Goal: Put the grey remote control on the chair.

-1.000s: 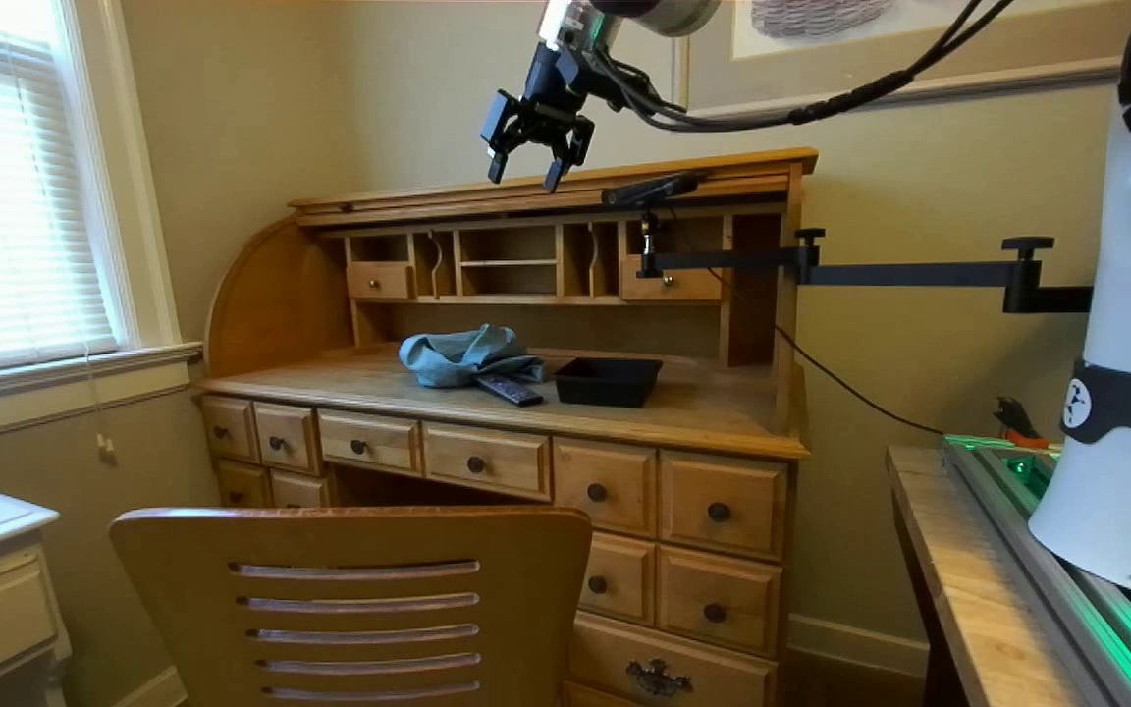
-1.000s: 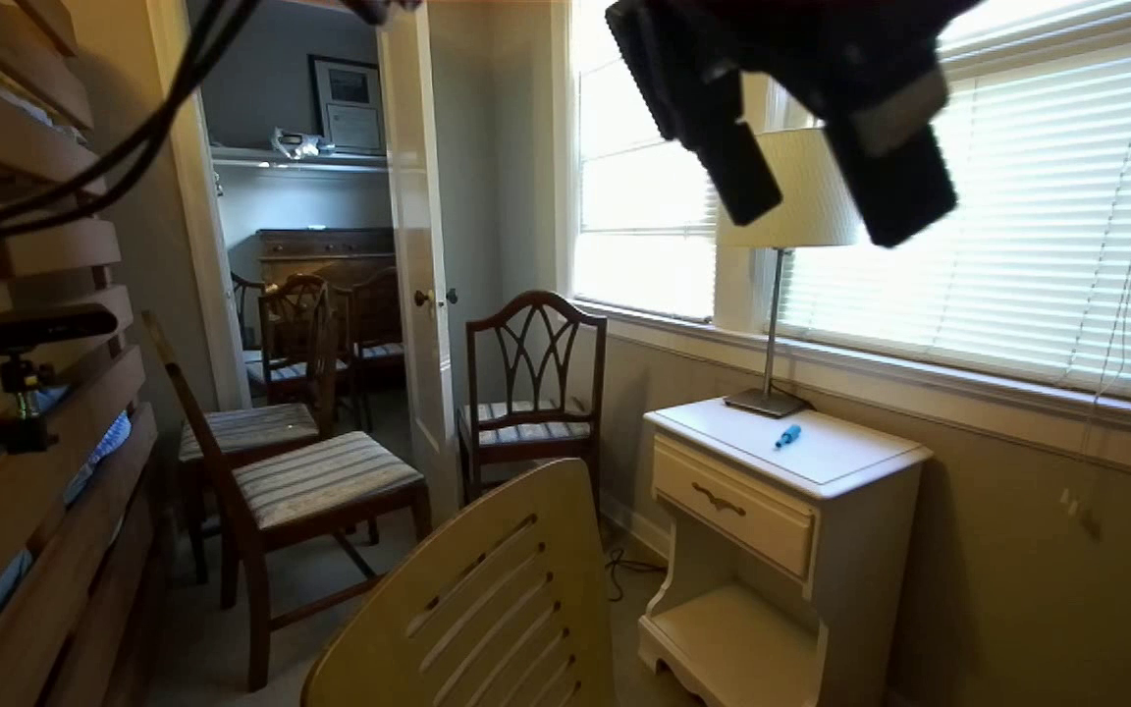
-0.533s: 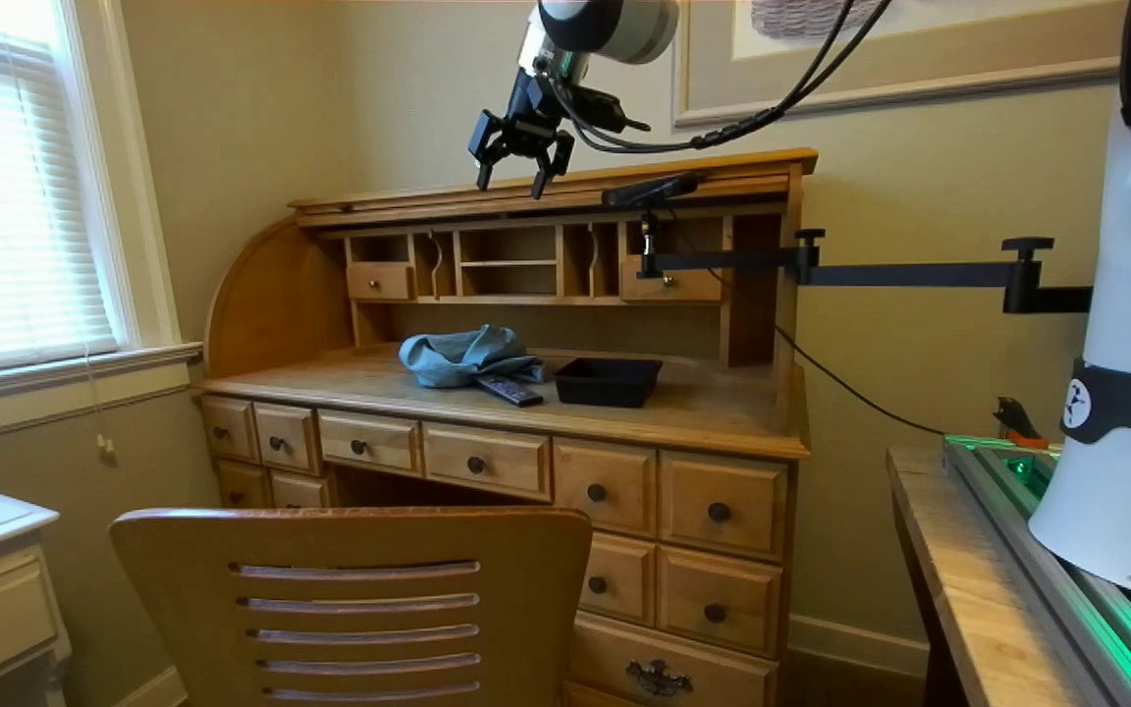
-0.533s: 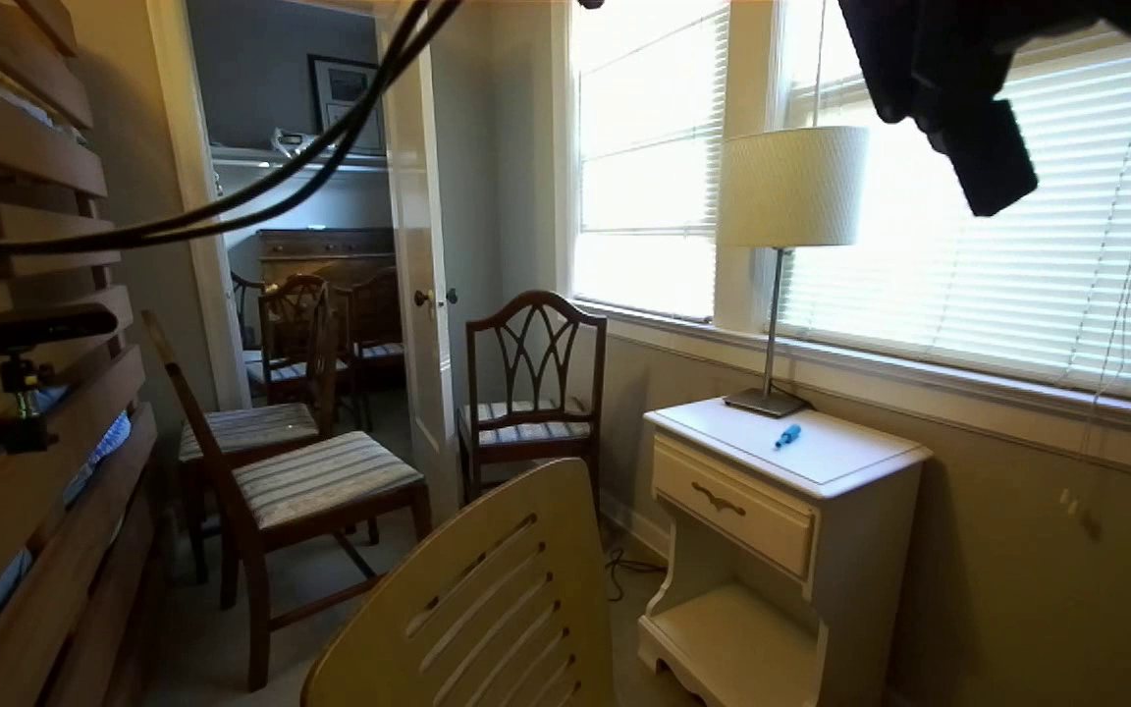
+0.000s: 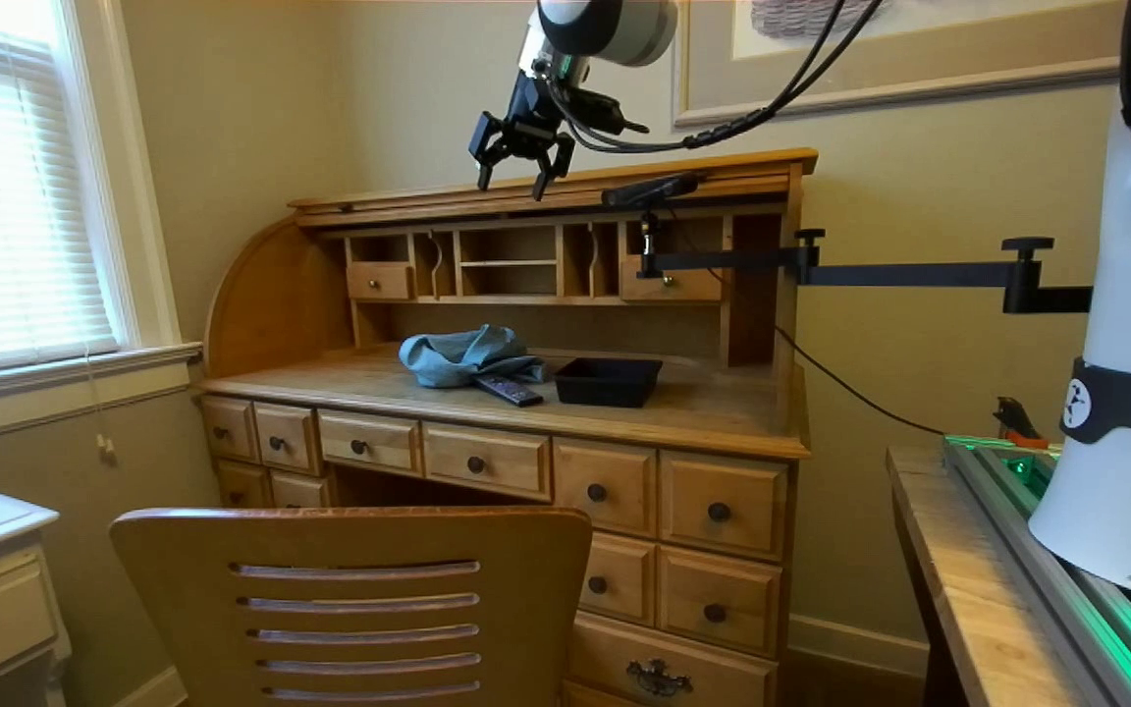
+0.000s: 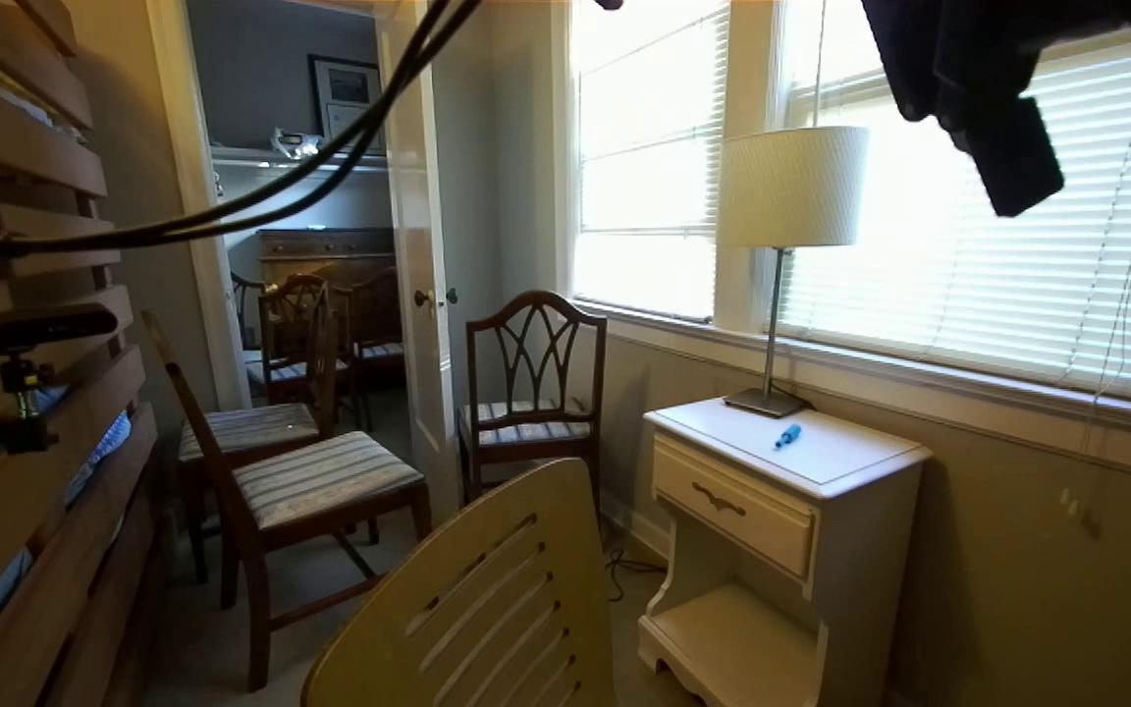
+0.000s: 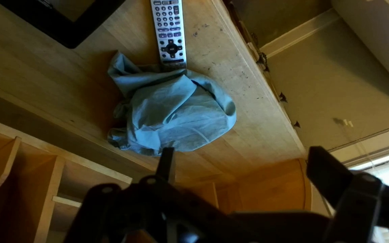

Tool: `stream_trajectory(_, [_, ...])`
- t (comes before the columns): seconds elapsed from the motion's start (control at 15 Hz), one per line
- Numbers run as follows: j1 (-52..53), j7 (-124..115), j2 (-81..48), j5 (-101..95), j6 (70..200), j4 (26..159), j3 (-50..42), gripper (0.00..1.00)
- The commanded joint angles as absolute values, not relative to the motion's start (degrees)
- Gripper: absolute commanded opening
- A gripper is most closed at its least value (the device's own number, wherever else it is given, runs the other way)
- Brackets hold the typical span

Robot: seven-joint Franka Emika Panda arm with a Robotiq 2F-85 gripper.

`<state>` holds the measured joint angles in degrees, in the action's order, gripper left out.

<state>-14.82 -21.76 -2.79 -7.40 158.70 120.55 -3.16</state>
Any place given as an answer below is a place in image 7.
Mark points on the black plastic tray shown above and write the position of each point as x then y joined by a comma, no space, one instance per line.
63,28

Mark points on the wooden roll-top desk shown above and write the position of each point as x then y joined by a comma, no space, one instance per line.
46,82

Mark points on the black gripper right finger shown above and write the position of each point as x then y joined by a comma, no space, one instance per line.
365,207

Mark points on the crumpled blue cloth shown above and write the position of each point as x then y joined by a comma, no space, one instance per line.
171,113

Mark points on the white window frame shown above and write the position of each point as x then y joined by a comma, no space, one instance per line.
374,145

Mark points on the wall outlet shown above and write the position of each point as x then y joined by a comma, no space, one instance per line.
343,122

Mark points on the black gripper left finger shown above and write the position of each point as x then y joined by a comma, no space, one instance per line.
158,211

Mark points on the grey remote control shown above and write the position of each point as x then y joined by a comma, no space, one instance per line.
169,32

